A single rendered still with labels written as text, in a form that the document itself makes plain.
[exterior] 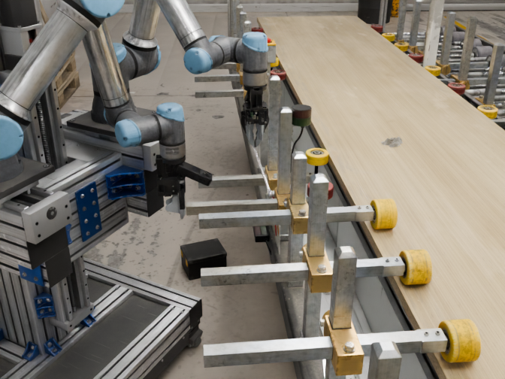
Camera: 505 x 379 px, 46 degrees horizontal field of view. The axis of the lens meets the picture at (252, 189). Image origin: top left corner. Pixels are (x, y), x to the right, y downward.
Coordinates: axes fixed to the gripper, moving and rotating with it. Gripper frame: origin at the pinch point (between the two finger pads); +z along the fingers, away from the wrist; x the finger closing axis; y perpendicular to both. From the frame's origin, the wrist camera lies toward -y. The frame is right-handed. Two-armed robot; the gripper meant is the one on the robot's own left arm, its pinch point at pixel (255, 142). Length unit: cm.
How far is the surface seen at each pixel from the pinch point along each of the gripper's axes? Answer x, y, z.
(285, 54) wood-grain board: 31, -143, 7
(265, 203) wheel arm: 1.5, 18.8, 12.6
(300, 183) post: 8.0, 40.3, -4.4
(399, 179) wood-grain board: 44.6, 14.4, 8.7
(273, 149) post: 7.6, -9.9, 6.9
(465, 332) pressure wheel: 31, 94, 2
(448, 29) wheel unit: 115, -127, -8
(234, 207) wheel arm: -8.0, 18.9, 13.6
